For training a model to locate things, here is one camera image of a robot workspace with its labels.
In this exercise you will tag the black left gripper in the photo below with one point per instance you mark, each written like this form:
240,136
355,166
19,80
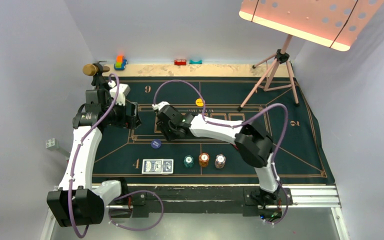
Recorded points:
129,121

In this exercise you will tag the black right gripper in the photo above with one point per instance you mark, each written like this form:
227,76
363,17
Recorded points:
169,136

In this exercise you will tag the purple small blind button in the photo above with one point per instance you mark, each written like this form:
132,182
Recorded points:
156,143

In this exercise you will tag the yellow dealer button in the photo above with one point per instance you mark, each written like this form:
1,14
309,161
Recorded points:
199,102

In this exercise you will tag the green blue chip stack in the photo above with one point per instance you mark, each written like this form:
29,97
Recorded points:
188,161

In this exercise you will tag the orange red chip stack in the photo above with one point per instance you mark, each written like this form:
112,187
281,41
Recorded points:
204,159

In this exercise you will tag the pink blue chip stack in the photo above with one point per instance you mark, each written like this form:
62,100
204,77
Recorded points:
220,161

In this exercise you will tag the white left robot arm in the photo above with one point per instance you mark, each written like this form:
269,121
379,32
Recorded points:
75,200

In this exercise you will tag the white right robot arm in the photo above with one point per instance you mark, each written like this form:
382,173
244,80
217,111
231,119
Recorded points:
254,144

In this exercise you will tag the dark green poker mat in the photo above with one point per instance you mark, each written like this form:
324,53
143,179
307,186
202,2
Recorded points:
299,160

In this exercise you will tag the orange green toy block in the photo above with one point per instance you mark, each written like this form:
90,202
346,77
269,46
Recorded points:
120,63

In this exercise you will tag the blue white card deck box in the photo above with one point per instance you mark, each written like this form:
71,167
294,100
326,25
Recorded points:
157,166

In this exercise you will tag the gold microphone on stand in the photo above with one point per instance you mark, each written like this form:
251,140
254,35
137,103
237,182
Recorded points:
96,70

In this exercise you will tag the red toy block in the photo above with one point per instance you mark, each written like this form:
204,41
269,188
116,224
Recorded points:
180,62

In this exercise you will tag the teal toy block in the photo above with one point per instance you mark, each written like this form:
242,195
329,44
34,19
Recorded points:
195,61

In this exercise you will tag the grey lego brick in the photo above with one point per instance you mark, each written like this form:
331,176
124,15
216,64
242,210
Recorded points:
52,144

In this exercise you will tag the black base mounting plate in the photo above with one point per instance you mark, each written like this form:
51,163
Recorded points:
243,199

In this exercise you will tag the pink music stand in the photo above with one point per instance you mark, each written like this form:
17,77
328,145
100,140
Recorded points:
335,24

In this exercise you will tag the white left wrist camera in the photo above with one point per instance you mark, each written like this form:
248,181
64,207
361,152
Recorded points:
119,93

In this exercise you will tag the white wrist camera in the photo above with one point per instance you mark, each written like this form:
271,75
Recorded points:
119,93
158,106

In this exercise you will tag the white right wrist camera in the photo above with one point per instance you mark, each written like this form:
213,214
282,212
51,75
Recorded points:
158,106

